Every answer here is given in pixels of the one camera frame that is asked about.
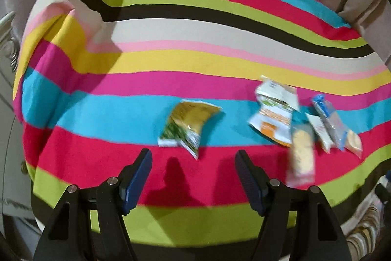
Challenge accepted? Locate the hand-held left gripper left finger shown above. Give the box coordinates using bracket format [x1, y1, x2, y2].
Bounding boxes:
[33, 148, 153, 261]

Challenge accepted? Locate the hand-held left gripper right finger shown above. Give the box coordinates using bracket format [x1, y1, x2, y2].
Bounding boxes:
[235, 150, 350, 261]

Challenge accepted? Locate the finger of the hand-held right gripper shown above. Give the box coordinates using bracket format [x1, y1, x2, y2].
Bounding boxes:
[375, 171, 391, 204]

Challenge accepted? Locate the green yellow snack packet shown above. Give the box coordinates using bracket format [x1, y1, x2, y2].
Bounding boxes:
[157, 99, 222, 160]

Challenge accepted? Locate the beige striped velvet cushion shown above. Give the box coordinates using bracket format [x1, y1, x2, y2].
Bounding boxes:
[345, 206, 384, 261]

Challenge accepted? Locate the clear round cracker packet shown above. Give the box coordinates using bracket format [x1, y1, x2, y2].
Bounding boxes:
[286, 122, 316, 188]

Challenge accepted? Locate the white orange green snack packet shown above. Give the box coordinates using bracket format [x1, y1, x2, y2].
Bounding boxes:
[247, 75, 299, 148]

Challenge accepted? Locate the blue clear cracker packet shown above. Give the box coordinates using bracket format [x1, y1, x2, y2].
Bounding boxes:
[311, 94, 363, 158]

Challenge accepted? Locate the small white snack packet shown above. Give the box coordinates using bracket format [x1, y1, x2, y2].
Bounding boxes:
[305, 113, 333, 154]

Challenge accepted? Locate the rainbow striped cloth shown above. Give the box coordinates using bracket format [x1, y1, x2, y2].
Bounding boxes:
[12, 0, 391, 248]

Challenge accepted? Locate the white carved dresser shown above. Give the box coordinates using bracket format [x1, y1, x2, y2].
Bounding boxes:
[0, 12, 40, 249]

